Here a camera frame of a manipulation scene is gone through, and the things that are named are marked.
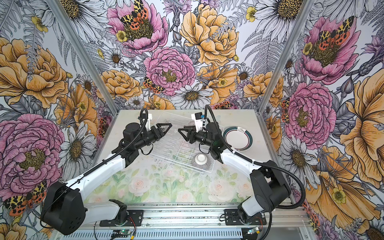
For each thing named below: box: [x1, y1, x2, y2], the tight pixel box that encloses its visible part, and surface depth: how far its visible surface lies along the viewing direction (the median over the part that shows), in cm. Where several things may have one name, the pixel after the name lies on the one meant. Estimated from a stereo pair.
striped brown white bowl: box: [192, 152, 212, 168], surface depth 89 cm
